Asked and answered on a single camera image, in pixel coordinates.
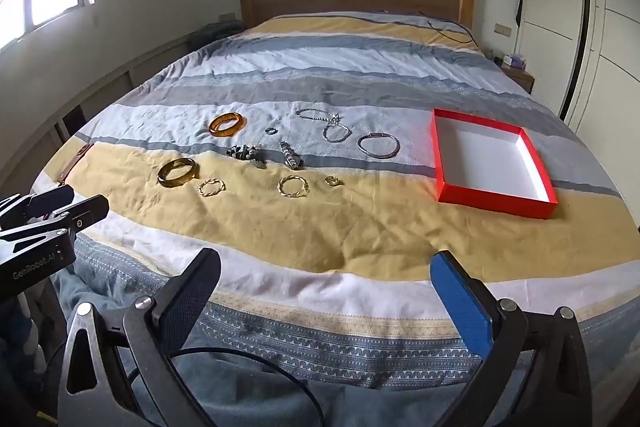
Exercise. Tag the wall socket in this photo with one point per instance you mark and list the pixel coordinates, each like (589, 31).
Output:
(502, 29)
(226, 17)

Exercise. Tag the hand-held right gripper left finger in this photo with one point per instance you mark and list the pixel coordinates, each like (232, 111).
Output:
(192, 292)

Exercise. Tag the light amber bangle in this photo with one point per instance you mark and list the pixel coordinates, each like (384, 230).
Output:
(220, 132)

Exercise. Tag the blue folded cloth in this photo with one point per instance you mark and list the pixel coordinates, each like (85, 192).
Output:
(220, 32)

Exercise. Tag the white wardrobe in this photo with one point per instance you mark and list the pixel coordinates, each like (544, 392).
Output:
(555, 7)

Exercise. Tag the dark amber bangle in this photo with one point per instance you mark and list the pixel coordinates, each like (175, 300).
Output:
(172, 182)

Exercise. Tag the purple tissue box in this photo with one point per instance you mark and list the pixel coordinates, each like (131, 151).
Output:
(512, 62)

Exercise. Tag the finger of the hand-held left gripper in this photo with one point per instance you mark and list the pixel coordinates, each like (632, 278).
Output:
(35, 204)
(80, 214)

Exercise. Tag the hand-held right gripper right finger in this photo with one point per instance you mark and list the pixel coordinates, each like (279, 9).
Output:
(462, 302)

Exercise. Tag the white low wall cabinet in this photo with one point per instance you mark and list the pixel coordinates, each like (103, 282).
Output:
(100, 97)

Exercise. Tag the silver bangle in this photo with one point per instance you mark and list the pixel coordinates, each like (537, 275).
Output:
(361, 150)

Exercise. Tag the red cardboard box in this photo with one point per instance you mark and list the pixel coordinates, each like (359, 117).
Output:
(495, 204)

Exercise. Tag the wooden nightstand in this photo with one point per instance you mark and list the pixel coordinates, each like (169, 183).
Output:
(520, 79)

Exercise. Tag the silver pendant brooch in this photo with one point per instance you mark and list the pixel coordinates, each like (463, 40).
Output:
(290, 155)

